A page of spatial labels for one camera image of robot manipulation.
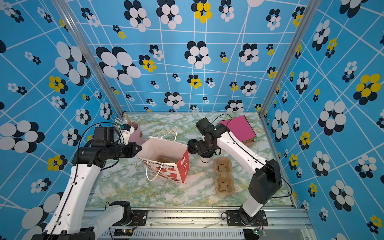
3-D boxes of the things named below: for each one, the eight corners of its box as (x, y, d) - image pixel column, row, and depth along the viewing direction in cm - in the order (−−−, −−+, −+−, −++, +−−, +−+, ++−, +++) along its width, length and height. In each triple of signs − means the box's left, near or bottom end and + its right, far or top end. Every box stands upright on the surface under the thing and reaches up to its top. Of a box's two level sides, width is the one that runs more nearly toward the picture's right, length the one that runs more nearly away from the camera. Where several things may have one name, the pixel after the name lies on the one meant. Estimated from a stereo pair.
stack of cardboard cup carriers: (215, 196, 82) (216, 193, 77) (212, 161, 95) (213, 157, 91) (234, 196, 82) (236, 193, 77) (229, 161, 95) (231, 157, 91)
